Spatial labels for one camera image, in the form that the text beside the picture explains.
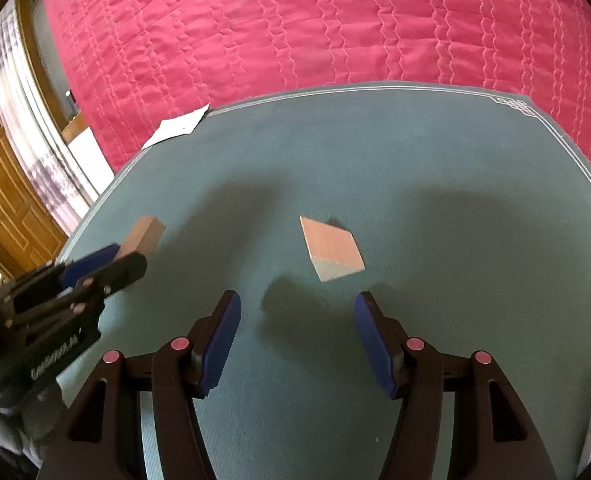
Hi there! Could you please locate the red quilted blanket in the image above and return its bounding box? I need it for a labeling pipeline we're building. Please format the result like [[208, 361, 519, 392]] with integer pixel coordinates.
[[40, 0, 591, 181]]

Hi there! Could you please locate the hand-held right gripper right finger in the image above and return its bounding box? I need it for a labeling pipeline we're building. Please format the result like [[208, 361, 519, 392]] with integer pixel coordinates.
[[353, 291, 559, 480]]

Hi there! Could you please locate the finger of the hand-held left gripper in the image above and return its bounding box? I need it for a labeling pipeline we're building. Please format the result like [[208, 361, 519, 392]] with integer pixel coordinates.
[[58, 243, 122, 291], [68, 251, 149, 311]]

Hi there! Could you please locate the white wooden cabinet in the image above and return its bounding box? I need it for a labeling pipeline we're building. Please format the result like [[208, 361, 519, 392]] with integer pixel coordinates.
[[60, 110, 116, 196]]

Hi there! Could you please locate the brown wooden block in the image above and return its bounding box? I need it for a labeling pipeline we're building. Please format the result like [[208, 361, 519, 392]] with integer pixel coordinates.
[[122, 216, 167, 261]]

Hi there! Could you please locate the green table mat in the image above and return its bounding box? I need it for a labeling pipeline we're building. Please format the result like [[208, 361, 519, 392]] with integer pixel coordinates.
[[56, 80, 591, 480]]

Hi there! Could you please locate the cream tan wooden wedge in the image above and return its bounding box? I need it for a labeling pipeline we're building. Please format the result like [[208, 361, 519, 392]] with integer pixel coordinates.
[[299, 216, 365, 283]]

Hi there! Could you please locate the brown wooden door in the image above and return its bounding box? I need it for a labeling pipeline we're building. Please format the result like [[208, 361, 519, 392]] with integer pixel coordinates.
[[0, 80, 69, 281]]

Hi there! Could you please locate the white paper sheet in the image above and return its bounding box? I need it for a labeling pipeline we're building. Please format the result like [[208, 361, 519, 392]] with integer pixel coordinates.
[[140, 103, 211, 150]]

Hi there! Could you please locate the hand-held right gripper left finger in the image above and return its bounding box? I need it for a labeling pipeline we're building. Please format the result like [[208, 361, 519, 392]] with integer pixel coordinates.
[[36, 290, 242, 480]]

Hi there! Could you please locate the pale patterned curtain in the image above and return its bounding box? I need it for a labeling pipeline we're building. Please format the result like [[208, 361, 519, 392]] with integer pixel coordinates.
[[0, 10, 96, 233]]

